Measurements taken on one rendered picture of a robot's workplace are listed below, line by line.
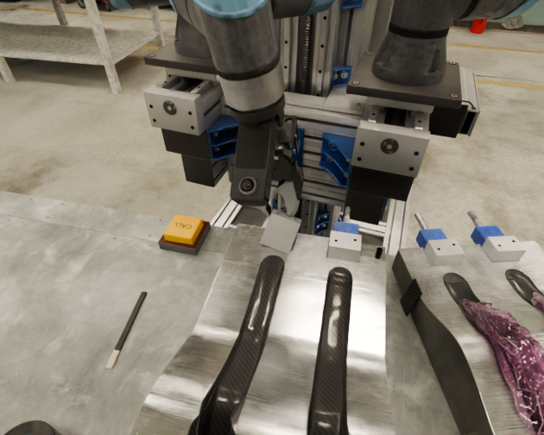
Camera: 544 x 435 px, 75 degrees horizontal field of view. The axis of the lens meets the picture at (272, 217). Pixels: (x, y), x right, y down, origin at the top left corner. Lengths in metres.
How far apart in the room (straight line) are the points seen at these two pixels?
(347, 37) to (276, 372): 0.83
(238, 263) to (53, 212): 0.50
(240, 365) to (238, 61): 0.35
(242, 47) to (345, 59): 0.67
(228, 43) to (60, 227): 0.61
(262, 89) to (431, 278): 0.42
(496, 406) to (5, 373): 0.67
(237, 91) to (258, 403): 0.34
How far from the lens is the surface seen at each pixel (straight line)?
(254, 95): 0.42
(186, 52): 0.95
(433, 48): 0.82
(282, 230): 0.56
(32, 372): 0.68
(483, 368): 0.54
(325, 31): 0.93
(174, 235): 0.71
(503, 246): 0.73
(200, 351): 0.49
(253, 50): 0.40
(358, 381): 0.48
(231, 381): 0.45
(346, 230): 0.62
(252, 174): 0.43
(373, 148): 0.75
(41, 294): 0.77
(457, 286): 0.67
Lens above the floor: 1.33
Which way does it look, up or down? 43 degrees down
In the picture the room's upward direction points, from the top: straight up
